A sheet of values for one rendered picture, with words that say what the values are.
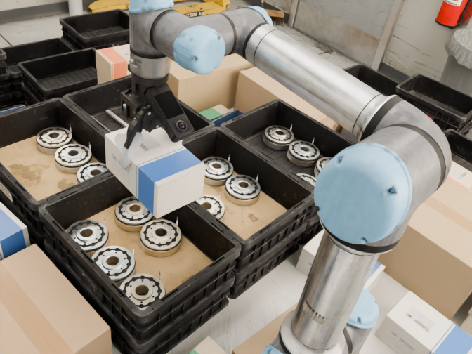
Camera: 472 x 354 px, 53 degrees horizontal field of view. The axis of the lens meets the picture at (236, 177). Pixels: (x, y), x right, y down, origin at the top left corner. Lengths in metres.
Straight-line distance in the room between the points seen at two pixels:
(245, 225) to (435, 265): 0.52
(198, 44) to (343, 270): 0.41
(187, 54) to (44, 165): 0.80
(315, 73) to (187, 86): 1.07
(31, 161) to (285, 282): 0.81
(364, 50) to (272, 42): 3.60
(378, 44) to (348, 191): 3.76
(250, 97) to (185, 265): 0.87
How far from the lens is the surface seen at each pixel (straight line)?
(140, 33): 0.87
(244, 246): 1.13
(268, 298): 1.33
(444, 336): 1.32
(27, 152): 1.54
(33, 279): 1.15
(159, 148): 1.03
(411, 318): 1.31
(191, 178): 0.98
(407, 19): 4.21
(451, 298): 1.44
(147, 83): 0.92
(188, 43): 0.78
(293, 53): 0.82
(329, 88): 0.77
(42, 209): 1.20
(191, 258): 1.21
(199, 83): 1.84
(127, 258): 1.17
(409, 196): 0.61
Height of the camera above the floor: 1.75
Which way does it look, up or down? 39 degrees down
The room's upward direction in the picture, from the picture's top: 10 degrees clockwise
